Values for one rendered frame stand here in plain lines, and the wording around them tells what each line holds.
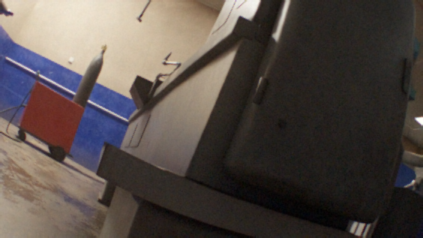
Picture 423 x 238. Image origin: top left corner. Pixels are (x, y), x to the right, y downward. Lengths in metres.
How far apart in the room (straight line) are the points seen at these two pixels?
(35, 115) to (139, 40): 2.63
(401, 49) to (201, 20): 5.79
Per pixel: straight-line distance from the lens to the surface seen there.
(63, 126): 4.61
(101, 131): 6.05
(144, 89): 2.04
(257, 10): 0.88
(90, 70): 4.82
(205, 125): 0.77
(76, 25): 6.43
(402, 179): 3.31
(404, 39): 1.07
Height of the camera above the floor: 0.45
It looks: 10 degrees up
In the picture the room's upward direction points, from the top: 23 degrees clockwise
